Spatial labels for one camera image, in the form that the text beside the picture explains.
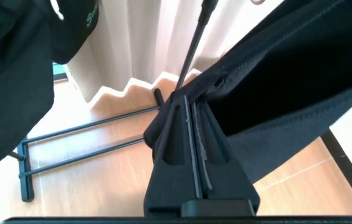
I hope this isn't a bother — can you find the window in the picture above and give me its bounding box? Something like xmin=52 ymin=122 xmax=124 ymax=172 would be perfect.
xmin=52 ymin=62 xmax=68 ymax=82

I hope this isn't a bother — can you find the heap of clothes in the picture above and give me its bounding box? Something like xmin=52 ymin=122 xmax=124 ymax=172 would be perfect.
xmin=143 ymin=0 xmax=352 ymax=184

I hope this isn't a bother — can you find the black garment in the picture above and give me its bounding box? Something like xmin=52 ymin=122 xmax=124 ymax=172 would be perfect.
xmin=0 ymin=0 xmax=100 ymax=174

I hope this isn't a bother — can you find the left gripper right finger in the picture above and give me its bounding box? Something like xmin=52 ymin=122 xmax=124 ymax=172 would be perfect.
xmin=193 ymin=101 xmax=260 ymax=217

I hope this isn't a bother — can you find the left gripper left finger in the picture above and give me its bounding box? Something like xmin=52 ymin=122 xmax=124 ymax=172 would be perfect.
xmin=143 ymin=95 xmax=203 ymax=218

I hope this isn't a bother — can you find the beige curtain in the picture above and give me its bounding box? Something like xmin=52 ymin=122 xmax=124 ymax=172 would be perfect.
xmin=65 ymin=0 xmax=284 ymax=103

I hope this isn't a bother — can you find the black clothes rack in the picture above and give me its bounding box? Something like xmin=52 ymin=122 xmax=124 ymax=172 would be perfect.
xmin=7 ymin=0 xmax=219 ymax=203

